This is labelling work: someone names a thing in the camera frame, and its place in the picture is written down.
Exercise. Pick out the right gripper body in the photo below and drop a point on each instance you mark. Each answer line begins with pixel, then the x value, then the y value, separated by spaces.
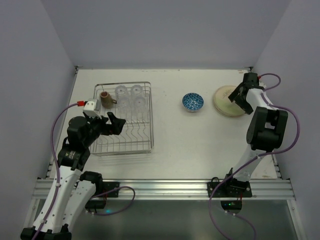
pixel 244 89

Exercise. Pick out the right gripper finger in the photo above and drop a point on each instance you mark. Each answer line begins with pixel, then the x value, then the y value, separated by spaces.
pixel 244 105
pixel 237 94

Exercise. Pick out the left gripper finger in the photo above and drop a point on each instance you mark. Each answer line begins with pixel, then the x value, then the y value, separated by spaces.
pixel 117 124
pixel 95 118

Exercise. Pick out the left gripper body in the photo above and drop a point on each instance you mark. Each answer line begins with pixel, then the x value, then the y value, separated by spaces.
pixel 105 124

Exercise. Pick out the green plate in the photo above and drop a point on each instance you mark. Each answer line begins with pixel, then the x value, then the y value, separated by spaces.
pixel 223 92

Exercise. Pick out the beige floral plate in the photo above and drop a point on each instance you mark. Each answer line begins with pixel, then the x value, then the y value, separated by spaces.
pixel 228 109

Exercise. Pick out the clear glass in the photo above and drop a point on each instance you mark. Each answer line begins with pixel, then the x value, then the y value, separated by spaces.
pixel 137 91
pixel 124 107
pixel 121 91
pixel 140 108

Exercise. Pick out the blue patterned bowl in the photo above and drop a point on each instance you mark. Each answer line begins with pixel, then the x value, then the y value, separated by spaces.
pixel 192 102

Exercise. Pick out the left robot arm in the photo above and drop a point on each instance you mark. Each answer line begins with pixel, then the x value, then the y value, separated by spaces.
pixel 72 187

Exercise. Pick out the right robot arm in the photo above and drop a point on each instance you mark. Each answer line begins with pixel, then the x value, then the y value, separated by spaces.
pixel 265 132

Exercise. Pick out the brown ceramic mug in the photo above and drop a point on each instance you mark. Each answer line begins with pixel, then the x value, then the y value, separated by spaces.
pixel 106 100

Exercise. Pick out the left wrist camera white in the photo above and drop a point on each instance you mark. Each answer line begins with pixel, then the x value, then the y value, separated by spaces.
pixel 92 108

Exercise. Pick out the metal wire dish rack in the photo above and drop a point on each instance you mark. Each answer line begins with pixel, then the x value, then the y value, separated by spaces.
pixel 137 136

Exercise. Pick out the aluminium front rail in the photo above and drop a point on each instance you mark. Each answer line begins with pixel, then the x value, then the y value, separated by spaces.
pixel 188 189

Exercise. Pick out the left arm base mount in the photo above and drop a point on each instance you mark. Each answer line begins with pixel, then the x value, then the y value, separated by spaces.
pixel 101 202

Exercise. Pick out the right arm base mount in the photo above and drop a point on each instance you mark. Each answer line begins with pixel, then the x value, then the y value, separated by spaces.
pixel 233 188

